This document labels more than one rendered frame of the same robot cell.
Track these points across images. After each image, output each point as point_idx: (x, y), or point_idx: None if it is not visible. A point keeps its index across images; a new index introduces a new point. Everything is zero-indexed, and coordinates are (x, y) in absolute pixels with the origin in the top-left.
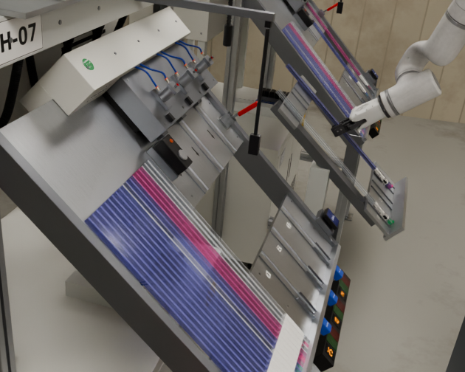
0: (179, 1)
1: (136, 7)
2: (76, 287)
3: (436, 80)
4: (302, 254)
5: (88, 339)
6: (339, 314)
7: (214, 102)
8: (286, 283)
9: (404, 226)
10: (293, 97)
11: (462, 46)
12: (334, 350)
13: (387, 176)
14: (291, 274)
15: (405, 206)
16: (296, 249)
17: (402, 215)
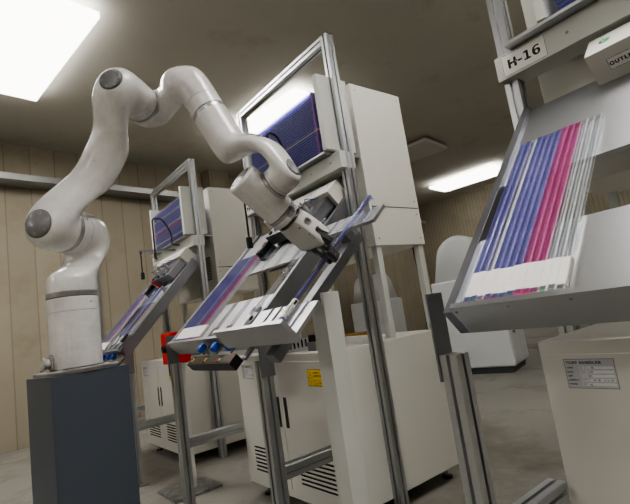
0: None
1: (298, 187)
2: None
3: (239, 176)
4: (239, 320)
5: None
6: (208, 360)
7: None
8: (223, 320)
9: (215, 332)
10: (334, 224)
11: (206, 140)
12: (192, 363)
13: (301, 320)
14: (228, 320)
15: (236, 328)
16: (242, 315)
17: (225, 328)
